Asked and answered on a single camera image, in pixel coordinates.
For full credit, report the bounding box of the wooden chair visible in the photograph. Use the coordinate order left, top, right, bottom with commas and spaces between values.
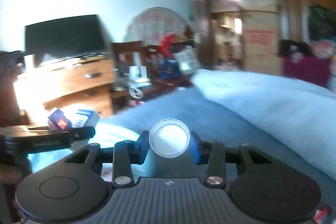
110, 41, 159, 81

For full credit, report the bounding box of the blue white small box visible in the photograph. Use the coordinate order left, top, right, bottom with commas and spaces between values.
47, 104, 100, 131

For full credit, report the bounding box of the cardboard box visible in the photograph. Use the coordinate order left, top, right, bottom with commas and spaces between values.
238, 0, 282, 76

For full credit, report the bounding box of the light blue duvet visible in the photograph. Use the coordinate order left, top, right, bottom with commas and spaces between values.
191, 70, 335, 178

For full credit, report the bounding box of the black television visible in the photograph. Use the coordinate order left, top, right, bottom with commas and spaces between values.
25, 15, 107, 64

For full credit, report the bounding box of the blue plastic basket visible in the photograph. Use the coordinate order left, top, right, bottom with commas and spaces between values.
26, 122, 158, 180

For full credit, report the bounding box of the wooden dresser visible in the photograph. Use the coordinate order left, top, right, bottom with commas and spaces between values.
14, 56, 115, 125

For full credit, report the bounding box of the clear lidded white cap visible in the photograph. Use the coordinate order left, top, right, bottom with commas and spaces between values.
149, 119, 190, 159

